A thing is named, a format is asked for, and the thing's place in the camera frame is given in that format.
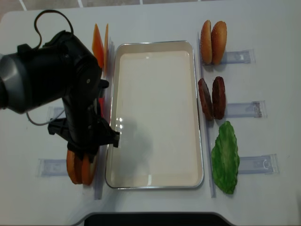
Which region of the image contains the brown meat patty right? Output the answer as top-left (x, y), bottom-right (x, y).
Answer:
top-left (212, 76), bottom-right (226, 120)

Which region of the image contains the brown meat patty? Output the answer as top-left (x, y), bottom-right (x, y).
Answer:
top-left (212, 76), bottom-right (226, 120)
top-left (198, 78), bottom-right (214, 121)

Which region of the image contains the clear pusher track near tomato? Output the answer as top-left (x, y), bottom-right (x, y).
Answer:
top-left (47, 106), bottom-right (66, 121)

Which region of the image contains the clear pusher track near lettuce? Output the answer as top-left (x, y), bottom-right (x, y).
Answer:
top-left (238, 154), bottom-right (279, 175)

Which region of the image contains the grey cable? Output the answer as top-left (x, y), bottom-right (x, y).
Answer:
top-left (26, 109), bottom-right (65, 126)

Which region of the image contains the green lettuce leaf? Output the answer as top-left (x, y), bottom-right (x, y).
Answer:
top-left (211, 121), bottom-right (240, 194)

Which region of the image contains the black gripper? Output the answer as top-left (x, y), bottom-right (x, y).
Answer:
top-left (48, 100), bottom-right (119, 163)

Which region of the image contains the bun bottom half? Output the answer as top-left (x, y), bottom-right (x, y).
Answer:
top-left (200, 20), bottom-right (212, 64)

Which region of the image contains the black base at bottom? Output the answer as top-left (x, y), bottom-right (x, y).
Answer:
top-left (84, 213), bottom-right (230, 226)

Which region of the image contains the clear pusher track near patties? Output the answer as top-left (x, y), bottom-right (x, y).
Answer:
top-left (224, 101), bottom-right (268, 118)

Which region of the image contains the toasted bread slice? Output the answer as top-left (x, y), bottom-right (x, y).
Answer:
top-left (81, 154), bottom-right (97, 186)

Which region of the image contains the bread slice near pusher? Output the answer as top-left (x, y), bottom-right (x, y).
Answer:
top-left (66, 150), bottom-right (82, 184)

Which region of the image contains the clear rail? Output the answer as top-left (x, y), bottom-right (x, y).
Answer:
top-left (94, 37), bottom-right (115, 200)
top-left (197, 32), bottom-right (216, 198)

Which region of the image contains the clear pusher track near buns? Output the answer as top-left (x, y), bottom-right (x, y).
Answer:
top-left (221, 49), bottom-right (256, 65)

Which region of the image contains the clear right front rail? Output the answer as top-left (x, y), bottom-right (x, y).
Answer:
top-left (197, 32), bottom-right (216, 198)

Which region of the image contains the clear pusher track near bread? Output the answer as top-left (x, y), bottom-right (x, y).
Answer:
top-left (36, 159), bottom-right (68, 177)

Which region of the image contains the white metal tray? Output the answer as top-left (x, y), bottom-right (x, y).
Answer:
top-left (105, 40), bottom-right (204, 189)

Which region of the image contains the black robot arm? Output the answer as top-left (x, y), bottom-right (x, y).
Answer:
top-left (0, 31), bottom-right (119, 158)

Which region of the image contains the clear left front rail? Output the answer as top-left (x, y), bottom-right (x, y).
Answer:
top-left (94, 37), bottom-right (115, 200)

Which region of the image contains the sesame bun top half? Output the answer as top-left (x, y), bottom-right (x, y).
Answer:
top-left (211, 21), bottom-right (227, 65)

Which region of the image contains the black looped cable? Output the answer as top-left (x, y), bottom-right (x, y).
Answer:
top-left (34, 9), bottom-right (74, 49)

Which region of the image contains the brown meat patty left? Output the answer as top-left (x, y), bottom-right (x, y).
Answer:
top-left (198, 78), bottom-right (214, 121)

